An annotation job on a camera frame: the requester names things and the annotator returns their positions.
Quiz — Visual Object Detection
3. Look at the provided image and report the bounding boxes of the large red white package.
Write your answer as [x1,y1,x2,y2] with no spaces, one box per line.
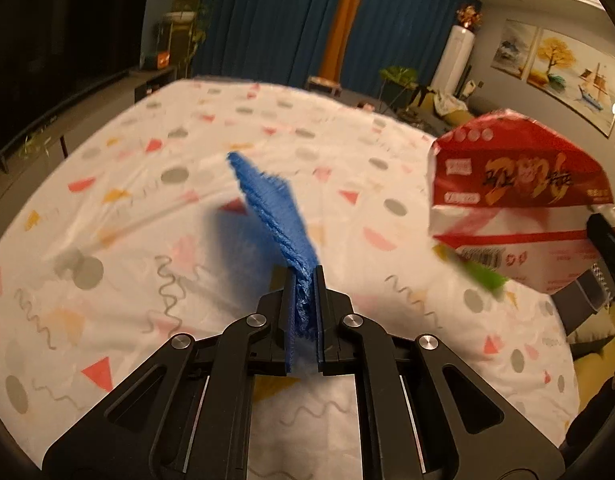
[428,110,615,294]

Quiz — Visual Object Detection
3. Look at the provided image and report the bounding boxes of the green foam net sleeve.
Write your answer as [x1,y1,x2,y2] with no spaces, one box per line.
[432,243,507,300]

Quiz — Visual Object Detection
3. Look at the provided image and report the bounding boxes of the blue foam net sleeve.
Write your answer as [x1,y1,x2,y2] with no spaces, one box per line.
[226,150,322,344]

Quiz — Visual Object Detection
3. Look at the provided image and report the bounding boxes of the dark grey trash bin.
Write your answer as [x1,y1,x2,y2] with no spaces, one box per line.
[551,261,615,336]

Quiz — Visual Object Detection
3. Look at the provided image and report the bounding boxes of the sailboat tree painting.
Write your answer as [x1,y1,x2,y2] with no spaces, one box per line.
[527,28,615,138]

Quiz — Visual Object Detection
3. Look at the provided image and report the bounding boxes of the patterned white tablecloth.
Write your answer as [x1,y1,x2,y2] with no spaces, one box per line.
[0,81,580,464]

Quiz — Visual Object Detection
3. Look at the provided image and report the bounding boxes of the grey sectional sofa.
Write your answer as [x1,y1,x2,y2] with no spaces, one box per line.
[397,87,499,136]

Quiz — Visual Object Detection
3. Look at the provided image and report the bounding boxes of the white clothes on sofa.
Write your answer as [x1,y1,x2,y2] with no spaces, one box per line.
[433,90,468,117]

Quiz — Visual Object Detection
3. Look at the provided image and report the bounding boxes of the small landscape painting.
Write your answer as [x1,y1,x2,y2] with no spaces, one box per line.
[491,20,539,79]

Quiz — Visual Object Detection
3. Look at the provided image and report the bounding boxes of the white standing air conditioner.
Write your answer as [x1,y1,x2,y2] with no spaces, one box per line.
[430,25,475,94]

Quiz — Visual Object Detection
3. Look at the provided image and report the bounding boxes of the artificial flower bouquet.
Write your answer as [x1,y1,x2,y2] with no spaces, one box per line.
[456,4,482,34]

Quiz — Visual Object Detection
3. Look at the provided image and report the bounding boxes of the potted green plant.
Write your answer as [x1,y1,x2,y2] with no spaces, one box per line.
[379,66,418,110]

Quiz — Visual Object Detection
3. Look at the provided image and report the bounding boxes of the dark coffee table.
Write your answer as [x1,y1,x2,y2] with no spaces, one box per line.
[304,76,396,118]

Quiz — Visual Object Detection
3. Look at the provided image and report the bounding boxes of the orange curtain strip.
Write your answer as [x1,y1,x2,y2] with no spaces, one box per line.
[318,0,362,82]

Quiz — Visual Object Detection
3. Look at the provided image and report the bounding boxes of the hanging plant on stand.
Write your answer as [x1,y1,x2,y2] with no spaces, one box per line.
[157,4,209,79]

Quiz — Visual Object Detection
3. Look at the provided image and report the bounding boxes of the blue curtains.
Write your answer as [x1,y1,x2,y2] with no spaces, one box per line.
[193,0,481,96]

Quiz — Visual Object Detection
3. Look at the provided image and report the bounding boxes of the black television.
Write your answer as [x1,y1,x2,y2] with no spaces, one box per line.
[0,0,147,156]

